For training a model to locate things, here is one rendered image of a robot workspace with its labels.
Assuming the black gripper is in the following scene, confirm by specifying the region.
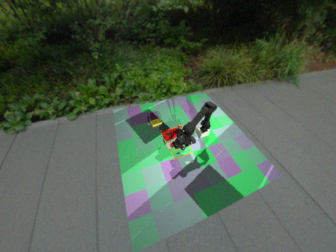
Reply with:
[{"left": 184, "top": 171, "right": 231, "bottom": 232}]
[{"left": 173, "top": 137, "right": 196, "bottom": 149}]

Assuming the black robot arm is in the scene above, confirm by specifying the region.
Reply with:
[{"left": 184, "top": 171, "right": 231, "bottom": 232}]
[{"left": 175, "top": 101, "right": 217, "bottom": 146}]

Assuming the yellow sponge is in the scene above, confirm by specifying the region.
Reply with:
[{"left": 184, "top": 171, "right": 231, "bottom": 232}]
[{"left": 151, "top": 118, "right": 162, "bottom": 127}]

